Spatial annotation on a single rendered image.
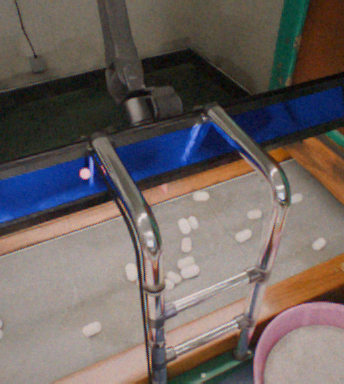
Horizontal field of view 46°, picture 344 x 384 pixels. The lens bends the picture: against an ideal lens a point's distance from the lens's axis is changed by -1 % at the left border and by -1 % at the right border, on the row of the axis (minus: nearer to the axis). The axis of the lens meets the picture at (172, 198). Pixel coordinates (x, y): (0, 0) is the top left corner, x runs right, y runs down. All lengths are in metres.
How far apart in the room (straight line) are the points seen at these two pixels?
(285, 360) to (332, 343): 0.09
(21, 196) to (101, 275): 0.36
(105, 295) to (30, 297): 0.14
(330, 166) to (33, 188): 0.65
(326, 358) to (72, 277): 0.48
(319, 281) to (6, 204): 0.56
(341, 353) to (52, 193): 0.54
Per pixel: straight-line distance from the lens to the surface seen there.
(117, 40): 0.90
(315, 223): 0.93
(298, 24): 1.00
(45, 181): 0.48
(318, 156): 0.95
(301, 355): 0.75
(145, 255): 0.38
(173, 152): 0.51
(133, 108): 0.85
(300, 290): 0.78
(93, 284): 0.80
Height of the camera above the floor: 1.39
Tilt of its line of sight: 44 degrees down
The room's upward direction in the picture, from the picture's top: straight up
